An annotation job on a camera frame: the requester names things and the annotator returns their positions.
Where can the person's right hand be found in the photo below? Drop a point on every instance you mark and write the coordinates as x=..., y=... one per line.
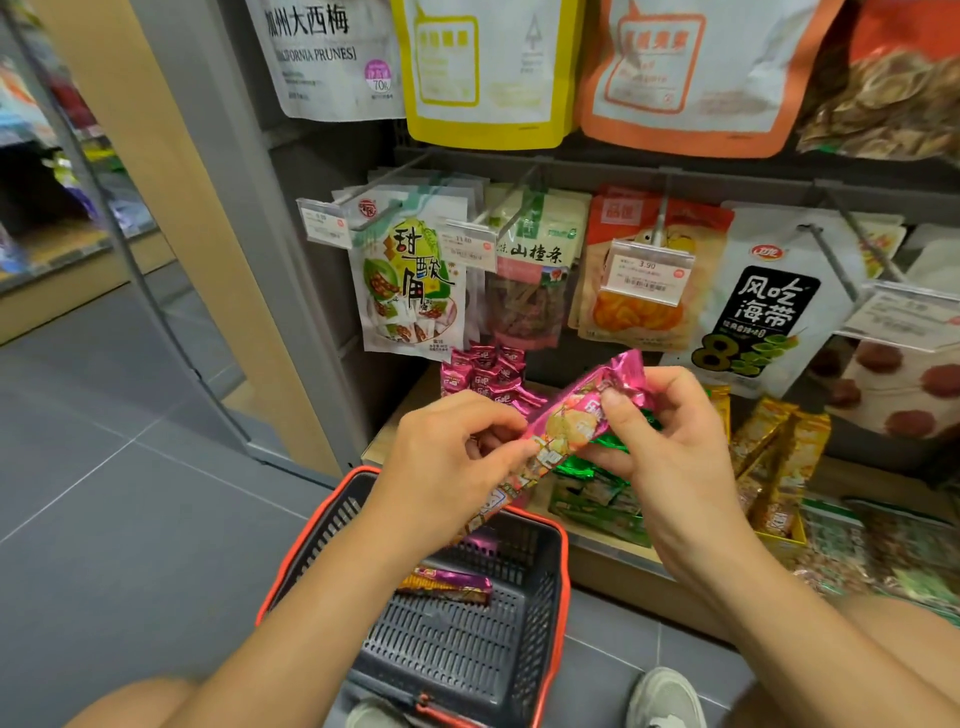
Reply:
x=686, y=487

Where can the person's left hand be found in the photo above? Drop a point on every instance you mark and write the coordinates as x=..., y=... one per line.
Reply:
x=431, y=480

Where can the person's left thumb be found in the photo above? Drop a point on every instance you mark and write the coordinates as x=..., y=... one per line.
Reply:
x=519, y=459

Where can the person's right thumb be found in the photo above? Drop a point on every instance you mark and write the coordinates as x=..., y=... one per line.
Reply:
x=626, y=424

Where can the pink snack packet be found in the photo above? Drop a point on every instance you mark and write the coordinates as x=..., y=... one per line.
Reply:
x=570, y=424

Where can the person's left forearm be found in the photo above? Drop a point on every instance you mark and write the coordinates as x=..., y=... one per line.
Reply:
x=300, y=637

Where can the person's right forearm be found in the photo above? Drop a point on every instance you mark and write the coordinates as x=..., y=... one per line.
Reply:
x=795, y=645

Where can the pile of green snack packets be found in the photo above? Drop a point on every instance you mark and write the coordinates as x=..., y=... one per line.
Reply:
x=600, y=506

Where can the pile of pink snack packets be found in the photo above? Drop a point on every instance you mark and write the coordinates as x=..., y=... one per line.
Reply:
x=487, y=375

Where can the orange dried fruit bag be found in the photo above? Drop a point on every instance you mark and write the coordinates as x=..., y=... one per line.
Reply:
x=637, y=322

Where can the wooden shelf board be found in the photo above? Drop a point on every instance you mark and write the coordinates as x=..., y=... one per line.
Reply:
x=420, y=420

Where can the purple and gold snack packet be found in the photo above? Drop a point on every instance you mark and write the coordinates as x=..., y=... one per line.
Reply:
x=446, y=585

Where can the clear price tag holder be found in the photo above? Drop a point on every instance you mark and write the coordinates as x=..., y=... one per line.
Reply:
x=325, y=223
x=469, y=246
x=646, y=274
x=904, y=319

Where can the green-topped hawthorn strip bag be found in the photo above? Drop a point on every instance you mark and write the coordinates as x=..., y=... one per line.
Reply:
x=532, y=300

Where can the row of yellow snack packets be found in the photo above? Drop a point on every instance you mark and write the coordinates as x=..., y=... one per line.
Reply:
x=780, y=457

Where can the white seaweed snack bag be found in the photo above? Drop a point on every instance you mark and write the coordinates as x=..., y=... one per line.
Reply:
x=772, y=315

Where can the grey basket with red rim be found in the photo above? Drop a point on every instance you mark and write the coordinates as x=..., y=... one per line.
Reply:
x=465, y=637

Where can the row of white tamarind bags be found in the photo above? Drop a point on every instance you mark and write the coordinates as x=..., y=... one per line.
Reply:
x=409, y=292

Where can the clear bag of red plums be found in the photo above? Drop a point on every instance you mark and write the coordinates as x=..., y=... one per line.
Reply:
x=892, y=390

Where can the white shoe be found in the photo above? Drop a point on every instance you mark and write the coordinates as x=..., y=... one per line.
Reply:
x=375, y=715
x=664, y=701

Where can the pile of green-white snack bags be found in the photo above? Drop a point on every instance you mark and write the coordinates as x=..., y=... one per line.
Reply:
x=885, y=551

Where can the person's right leg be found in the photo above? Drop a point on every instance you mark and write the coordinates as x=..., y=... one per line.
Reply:
x=907, y=630

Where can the person's leg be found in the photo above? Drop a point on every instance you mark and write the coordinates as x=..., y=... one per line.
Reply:
x=907, y=630
x=127, y=709

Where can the white bag with orange border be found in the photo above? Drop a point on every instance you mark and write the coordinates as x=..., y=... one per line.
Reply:
x=697, y=75

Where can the white bag with yellow border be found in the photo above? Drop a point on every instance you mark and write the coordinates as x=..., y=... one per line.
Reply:
x=487, y=75

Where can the wooden pillar panel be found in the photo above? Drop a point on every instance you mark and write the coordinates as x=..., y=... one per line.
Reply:
x=187, y=225

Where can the red bag of dried slices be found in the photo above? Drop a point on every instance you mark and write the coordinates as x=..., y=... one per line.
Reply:
x=892, y=90

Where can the white prune bag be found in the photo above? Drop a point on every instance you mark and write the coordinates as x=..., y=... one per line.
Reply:
x=322, y=52

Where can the person's left leg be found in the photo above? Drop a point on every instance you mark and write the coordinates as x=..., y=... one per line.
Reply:
x=127, y=709

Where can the background shelf of goods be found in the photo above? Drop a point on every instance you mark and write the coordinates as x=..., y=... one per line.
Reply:
x=52, y=187

